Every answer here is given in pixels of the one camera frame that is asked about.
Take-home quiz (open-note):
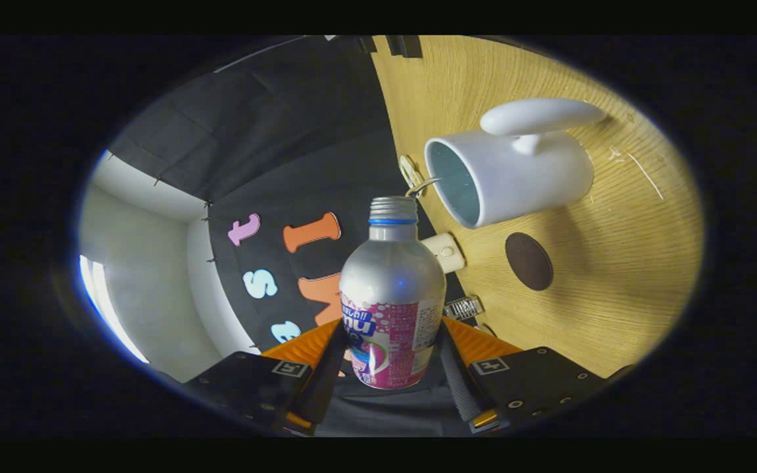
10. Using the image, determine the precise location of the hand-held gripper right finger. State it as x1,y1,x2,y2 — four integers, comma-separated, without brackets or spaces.
438,317,610,434

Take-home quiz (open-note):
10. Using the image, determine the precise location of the white cup with handle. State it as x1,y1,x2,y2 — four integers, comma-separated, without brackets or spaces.
424,99,609,229

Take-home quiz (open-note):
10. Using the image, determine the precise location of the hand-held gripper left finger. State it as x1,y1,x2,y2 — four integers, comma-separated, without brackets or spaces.
185,319,348,436

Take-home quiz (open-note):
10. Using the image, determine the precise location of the small white toy toaster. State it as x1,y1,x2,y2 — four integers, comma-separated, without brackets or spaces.
420,232,467,275

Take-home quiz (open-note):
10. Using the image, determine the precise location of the silver juice bottle pink label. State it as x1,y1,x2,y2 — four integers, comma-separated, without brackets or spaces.
339,196,447,390

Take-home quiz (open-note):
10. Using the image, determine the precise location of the black backdrop cloth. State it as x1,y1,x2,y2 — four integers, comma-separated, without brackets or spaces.
106,36,471,438

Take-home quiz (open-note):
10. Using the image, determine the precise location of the wooden table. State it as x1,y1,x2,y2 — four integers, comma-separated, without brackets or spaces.
371,36,704,378

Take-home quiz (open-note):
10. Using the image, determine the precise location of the round dark brown coaster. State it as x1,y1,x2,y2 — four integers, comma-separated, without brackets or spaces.
505,232,555,292

